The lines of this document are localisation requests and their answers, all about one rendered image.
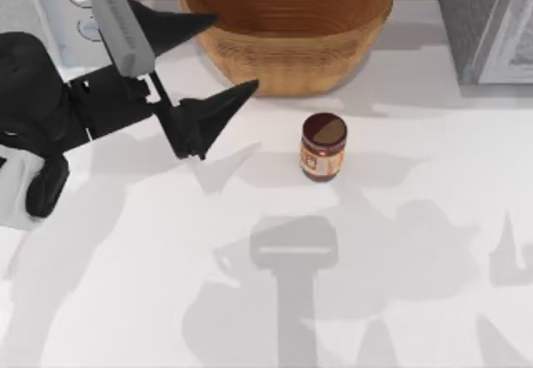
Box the grey cabinet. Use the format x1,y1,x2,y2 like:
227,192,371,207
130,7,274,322
430,0,533,88

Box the brown woven basket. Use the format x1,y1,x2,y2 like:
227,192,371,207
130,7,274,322
179,0,395,98

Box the brown jar with label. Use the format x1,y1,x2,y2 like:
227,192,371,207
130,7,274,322
298,112,348,184

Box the pale grey rounded box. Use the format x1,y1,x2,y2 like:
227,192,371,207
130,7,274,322
90,0,157,78

